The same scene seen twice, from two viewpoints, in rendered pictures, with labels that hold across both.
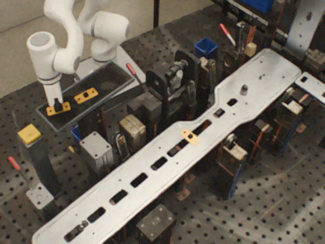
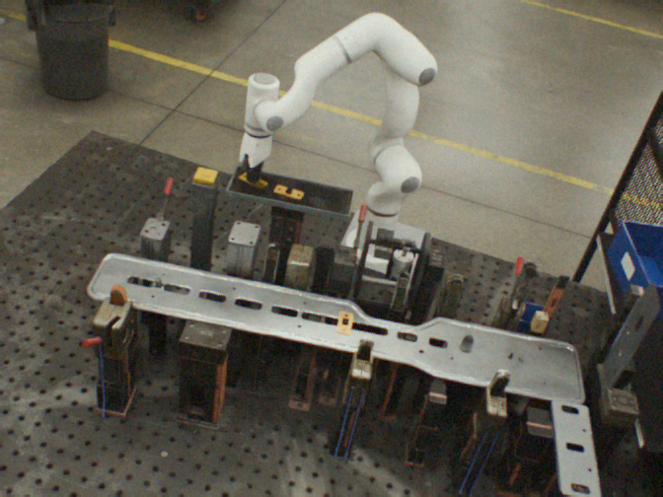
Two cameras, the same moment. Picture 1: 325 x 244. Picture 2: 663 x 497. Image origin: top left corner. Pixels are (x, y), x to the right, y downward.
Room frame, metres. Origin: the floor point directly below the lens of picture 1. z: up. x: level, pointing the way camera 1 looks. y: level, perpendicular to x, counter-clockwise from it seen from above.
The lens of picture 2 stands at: (-0.18, -1.20, 2.52)
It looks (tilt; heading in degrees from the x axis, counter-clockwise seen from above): 40 degrees down; 49
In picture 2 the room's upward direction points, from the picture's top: 11 degrees clockwise
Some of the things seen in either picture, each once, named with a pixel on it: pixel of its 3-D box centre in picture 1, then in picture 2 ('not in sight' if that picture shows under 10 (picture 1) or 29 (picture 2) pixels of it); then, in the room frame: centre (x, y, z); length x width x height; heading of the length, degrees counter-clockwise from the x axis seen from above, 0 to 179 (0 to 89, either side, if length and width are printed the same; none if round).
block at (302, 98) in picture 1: (292, 115); (522, 453); (1.17, -0.60, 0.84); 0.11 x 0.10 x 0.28; 48
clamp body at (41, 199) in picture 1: (49, 215); (155, 273); (0.56, 0.42, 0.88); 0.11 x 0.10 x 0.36; 48
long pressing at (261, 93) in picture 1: (187, 142); (337, 324); (0.87, -0.09, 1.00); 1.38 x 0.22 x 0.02; 138
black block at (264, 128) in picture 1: (256, 144); (426, 427); (0.98, -0.41, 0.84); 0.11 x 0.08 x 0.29; 48
